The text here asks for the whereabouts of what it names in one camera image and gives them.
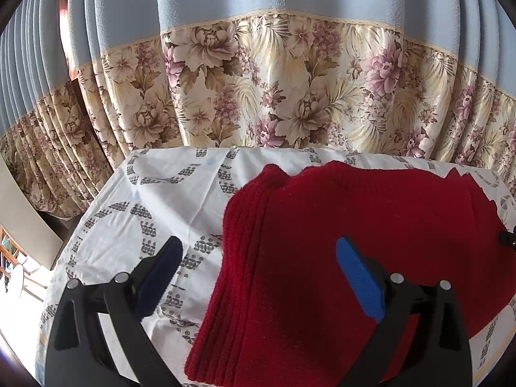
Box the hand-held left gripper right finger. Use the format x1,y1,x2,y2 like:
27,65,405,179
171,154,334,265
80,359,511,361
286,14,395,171
335,236,472,387

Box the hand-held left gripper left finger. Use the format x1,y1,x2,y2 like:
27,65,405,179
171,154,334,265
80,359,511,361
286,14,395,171
45,236,184,387

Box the red knit sweater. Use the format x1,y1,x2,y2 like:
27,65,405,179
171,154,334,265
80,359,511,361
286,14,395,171
184,161,509,383

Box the patterned white and blue bedsheet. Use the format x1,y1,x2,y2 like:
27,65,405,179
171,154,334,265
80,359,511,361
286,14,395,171
34,147,516,387

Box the grey board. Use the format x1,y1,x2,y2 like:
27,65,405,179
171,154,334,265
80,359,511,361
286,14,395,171
0,151,65,271

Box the blue curtain with floral border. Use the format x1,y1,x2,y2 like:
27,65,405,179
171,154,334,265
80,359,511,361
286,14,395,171
0,0,516,218

